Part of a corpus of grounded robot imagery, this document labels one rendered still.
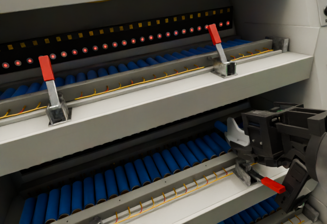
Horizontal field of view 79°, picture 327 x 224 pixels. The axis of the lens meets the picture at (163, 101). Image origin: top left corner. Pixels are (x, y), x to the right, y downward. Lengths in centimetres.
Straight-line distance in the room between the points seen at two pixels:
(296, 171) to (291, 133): 5
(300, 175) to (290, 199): 5
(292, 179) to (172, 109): 19
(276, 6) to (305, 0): 6
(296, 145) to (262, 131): 4
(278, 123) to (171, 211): 22
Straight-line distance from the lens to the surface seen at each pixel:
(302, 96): 51
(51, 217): 41
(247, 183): 41
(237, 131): 39
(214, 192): 39
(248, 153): 36
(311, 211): 61
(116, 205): 37
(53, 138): 30
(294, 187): 36
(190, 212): 37
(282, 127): 32
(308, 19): 48
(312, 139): 29
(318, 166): 28
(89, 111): 30
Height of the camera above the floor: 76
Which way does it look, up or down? 6 degrees down
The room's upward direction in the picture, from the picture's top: 14 degrees counter-clockwise
